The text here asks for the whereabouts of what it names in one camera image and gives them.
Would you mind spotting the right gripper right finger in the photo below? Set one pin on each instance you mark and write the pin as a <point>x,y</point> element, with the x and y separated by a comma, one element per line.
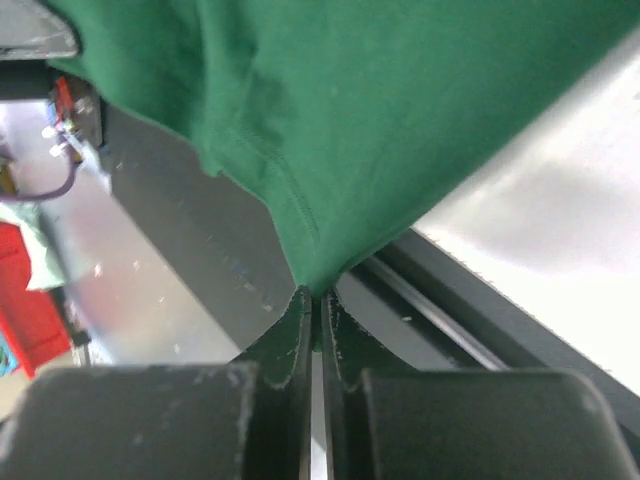
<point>388,420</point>

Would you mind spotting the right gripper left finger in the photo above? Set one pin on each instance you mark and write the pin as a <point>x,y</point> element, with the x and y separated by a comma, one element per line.
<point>246,419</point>

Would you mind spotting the green t shirt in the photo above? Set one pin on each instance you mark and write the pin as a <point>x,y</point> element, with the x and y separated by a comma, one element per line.
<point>348,119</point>

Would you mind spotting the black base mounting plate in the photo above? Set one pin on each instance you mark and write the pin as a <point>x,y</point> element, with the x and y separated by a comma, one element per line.
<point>167,265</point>

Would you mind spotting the red storage box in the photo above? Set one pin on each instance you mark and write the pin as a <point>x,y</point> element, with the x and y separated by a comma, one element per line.
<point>31,325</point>

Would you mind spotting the right white cable duct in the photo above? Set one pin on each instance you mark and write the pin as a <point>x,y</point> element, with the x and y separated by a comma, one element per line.
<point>31,31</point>

